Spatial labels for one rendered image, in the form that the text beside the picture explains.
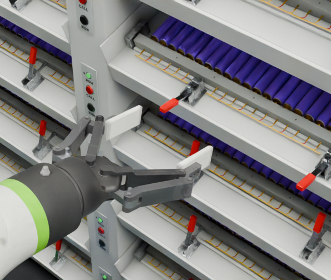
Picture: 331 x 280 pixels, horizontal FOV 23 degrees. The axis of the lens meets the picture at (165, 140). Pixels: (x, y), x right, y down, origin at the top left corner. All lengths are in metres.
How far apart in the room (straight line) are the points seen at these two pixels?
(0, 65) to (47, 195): 0.91
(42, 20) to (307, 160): 0.60
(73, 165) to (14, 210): 0.11
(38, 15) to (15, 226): 0.76
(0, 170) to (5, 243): 1.26
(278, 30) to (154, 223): 0.65
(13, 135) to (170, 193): 0.96
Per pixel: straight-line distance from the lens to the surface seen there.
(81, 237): 1.95
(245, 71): 1.36
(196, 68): 1.38
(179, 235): 1.67
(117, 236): 1.78
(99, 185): 0.98
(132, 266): 1.88
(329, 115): 1.30
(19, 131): 1.93
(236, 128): 1.32
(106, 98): 1.51
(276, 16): 1.20
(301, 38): 1.17
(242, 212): 1.46
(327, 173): 1.25
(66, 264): 2.15
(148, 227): 1.69
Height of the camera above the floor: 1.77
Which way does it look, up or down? 42 degrees down
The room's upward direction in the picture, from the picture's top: straight up
